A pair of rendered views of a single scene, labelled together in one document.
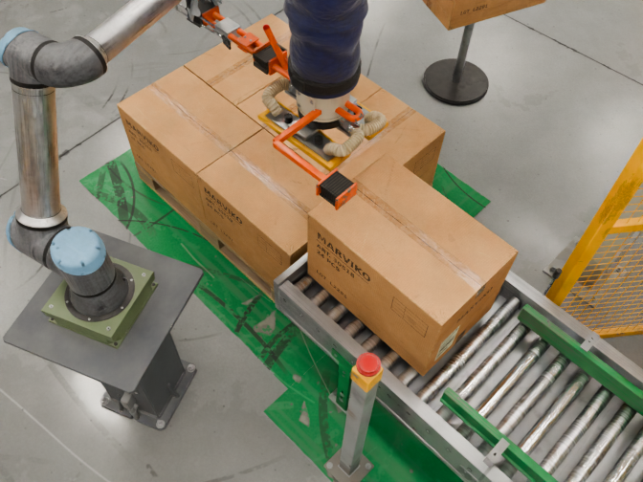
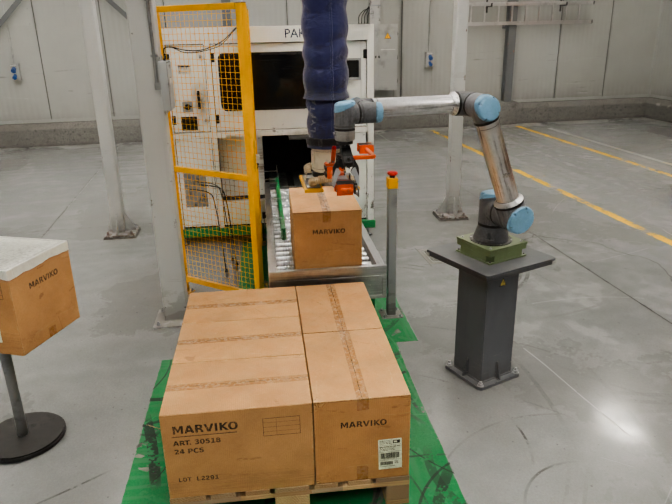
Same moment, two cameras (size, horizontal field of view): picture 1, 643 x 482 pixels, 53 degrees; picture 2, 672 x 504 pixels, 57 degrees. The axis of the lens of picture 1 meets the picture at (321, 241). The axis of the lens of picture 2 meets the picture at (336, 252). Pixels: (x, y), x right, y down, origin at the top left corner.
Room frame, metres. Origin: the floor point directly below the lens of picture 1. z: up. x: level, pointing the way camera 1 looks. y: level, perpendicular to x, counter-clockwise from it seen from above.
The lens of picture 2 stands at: (4.08, 2.16, 1.94)
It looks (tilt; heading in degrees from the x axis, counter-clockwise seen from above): 20 degrees down; 220
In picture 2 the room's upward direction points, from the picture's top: 1 degrees counter-clockwise
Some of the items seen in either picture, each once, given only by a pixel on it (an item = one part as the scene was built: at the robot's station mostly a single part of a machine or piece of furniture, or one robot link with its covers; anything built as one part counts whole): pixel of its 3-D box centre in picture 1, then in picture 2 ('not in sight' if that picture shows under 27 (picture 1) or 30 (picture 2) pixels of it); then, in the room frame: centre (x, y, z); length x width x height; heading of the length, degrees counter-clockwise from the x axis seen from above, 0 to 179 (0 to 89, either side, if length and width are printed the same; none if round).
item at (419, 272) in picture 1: (404, 263); (323, 228); (1.28, -0.30, 0.75); 0.60 x 0.40 x 0.40; 46
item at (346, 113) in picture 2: not in sight; (345, 115); (1.96, 0.44, 1.58); 0.10 x 0.09 x 0.12; 150
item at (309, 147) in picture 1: (302, 131); not in sight; (1.51, 0.07, 1.17); 0.34 x 0.10 x 0.05; 48
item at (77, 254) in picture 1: (80, 259); (494, 206); (1.08, 0.75, 1.02); 0.17 x 0.15 x 0.18; 60
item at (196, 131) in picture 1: (280, 146); (283, 371); (2.20, 0.22, 0.34); 1.20 x 1.00 x 0.40; 47
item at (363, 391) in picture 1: (356, 426); (391, 248); (0.75, -0.14, 0.50); 0.07 x 0.07 x 1.00; 47
